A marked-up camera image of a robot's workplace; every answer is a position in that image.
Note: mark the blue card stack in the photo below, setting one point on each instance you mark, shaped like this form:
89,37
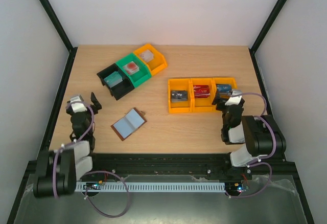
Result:
224,88

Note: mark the teal card stack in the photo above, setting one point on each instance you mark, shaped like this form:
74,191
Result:
113,79

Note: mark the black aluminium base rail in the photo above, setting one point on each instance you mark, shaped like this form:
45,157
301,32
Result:
212,165

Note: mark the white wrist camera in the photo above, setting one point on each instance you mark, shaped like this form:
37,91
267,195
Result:
234,98
75,104

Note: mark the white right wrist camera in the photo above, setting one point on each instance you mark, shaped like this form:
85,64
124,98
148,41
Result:
234,98

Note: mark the white slotted cable duct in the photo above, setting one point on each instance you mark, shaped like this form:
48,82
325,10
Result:
203,187

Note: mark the yellow bin far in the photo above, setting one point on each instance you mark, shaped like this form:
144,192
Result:
224,86

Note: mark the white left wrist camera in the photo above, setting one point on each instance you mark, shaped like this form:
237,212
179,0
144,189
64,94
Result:
75,104

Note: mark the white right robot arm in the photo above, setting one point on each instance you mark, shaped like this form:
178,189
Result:
260,137

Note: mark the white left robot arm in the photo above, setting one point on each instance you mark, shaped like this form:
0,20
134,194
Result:
57,171

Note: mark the black frame post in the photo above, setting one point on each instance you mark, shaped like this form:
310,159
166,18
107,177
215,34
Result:
267,25
57,24

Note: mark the black frame post left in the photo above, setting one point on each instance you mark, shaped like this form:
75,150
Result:
57,24

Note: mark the green bin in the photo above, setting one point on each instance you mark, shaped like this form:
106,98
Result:
141,76

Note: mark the grey VIP card stack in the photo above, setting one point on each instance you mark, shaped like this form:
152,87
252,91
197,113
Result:
179,96

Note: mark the yellow bin middle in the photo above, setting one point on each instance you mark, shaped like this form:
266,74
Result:
202,105

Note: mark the brown leather card holder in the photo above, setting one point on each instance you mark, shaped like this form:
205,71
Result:
128,124

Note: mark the yellow bin near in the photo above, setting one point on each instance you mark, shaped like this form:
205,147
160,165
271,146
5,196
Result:
179,84

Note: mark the black bin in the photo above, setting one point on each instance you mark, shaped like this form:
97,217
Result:
120,89

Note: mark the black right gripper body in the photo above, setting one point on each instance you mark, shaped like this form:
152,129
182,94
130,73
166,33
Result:
220,106

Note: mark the yellow bin left group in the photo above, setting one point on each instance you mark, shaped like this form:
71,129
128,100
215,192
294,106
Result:
159,62

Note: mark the red white card stack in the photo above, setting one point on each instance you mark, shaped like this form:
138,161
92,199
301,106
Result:
131,68

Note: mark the black frame post right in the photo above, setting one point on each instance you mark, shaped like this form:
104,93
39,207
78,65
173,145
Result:
267,25

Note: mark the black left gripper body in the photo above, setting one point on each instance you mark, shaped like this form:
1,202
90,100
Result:
90,120

